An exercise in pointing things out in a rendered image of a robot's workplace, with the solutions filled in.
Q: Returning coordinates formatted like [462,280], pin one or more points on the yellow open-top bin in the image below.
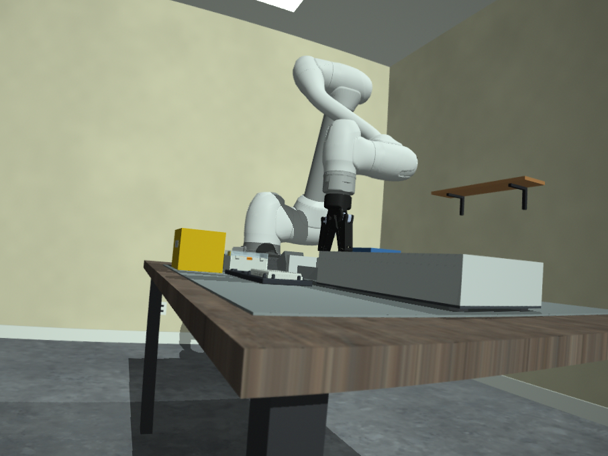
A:
[198,250]

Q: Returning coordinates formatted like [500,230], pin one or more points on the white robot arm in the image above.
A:
[345,148]

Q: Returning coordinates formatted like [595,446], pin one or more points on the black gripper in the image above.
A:
[337,221]

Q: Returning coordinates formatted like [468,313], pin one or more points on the grey bench mat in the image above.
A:
[320,301]

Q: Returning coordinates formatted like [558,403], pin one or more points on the blue bin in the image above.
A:
[369,249]

